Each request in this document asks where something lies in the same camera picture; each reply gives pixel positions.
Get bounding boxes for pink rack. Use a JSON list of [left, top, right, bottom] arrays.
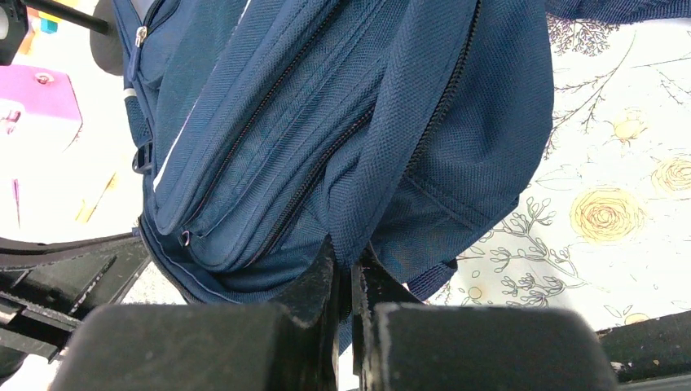
[[0, 64, 85, 163]]

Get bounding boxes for green block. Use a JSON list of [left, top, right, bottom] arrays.
[[39, 11, 61, 34]]

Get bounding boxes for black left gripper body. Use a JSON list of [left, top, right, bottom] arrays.
[[1, 233, 149, 378]]

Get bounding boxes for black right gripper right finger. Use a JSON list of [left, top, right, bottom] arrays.
[[352, 247, 618, 390]]

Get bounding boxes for navy blue backpack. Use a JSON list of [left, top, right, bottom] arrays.
[[112, 1, 690, 329]]

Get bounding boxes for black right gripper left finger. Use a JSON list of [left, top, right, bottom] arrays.
[[51, 239, 339, 391]]

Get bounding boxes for black round stand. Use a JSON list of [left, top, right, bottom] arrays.
[[1, 1, 124, 77]]

